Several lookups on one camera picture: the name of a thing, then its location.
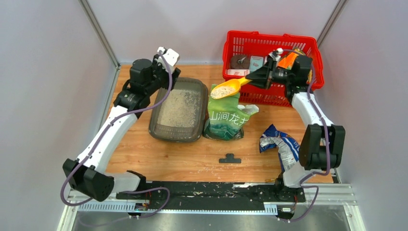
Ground red shopping basket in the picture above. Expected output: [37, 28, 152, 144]
[222, 30, 325, 107]

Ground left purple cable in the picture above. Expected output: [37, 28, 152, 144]
[60, 54, 174, 220]

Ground orange box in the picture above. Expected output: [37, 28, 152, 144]
[278, 48, 305, 69]

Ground black bag clip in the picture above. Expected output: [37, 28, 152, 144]
[218, 153, 242, 164]

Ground pink flat box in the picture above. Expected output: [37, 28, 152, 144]
[226, 69, 250, 77]

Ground grey litter box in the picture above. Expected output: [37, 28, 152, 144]
[149, 77, 208, 142]

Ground purple cable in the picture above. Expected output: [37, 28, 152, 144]
[60, 54, 174, 220]
[277, 49, 332, 223]

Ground teal small box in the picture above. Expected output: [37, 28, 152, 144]
[249, 56, 264, 72]

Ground yellow plastic scoop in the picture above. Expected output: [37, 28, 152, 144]
[210, 77, 251, 99]

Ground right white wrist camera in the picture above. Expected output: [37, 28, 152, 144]
[268, 48, 283, 63]

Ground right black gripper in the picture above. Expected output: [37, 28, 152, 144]
[245, 59, 294, 90]

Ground brown round item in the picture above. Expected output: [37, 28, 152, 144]
[230, 54, 250, 69]

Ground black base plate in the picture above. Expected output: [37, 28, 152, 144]
[116, 181, 306, 211]

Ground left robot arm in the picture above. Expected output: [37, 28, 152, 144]
[60, 48, 181, 206]

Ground aluminium rail frame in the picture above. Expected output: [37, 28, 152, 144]
[58, 183, 361, 231]

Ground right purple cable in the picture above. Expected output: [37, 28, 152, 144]
[277, 49, 332, 223]

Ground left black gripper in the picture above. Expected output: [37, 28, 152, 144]
[146, 55, 181, 97]

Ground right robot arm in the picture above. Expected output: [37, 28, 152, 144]
[246, 55, 345, 202]

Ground blue crumpled bag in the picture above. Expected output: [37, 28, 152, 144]
[259, 124, 300, 172]

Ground green litter bag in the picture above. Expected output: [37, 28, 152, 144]
[203, 93, 259, 141]

